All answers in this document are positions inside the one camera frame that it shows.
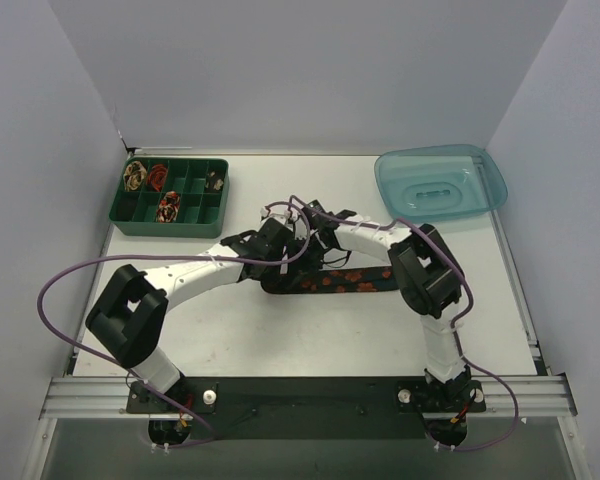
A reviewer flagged green compartment organizer tray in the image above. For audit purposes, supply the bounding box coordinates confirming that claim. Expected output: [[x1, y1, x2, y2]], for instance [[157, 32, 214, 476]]
[[109, 156, 230, 239]]

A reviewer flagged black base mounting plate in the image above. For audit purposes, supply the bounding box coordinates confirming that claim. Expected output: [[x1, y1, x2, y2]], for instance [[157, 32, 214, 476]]
[[125, 376, 486, 445]]

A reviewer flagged aluminium front rail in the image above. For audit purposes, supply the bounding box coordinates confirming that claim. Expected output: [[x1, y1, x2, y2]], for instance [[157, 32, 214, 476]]
[[40, 376, 578, 419]]

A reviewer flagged rolled dark patterned tie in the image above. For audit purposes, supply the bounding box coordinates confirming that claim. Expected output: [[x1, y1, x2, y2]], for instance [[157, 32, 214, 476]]
[[204, 170, 225, 194]]

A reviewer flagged rolled red black tie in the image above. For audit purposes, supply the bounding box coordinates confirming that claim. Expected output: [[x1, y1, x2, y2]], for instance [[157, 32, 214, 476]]
[[146, 164, 168, 192]]

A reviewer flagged rolled beige brown tie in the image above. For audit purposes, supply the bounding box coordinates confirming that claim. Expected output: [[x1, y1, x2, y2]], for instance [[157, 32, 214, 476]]
[[122, 160, 147, 192]]

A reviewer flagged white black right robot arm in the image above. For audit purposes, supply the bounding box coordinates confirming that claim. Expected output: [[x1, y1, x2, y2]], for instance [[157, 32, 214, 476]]
[[303, 203, 485, 418]]

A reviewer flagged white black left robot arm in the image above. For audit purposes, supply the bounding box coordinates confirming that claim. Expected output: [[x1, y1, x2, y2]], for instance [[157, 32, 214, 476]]
[[86, 218, 295, 401]]

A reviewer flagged teal translucent plastic tub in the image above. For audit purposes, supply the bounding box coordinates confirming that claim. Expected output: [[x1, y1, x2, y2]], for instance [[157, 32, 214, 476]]
[[374, 144, 508, 224]]

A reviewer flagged black orange floral tie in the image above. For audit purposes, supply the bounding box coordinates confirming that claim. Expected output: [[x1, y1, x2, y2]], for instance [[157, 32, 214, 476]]
[[261, 266, 399, 295]]

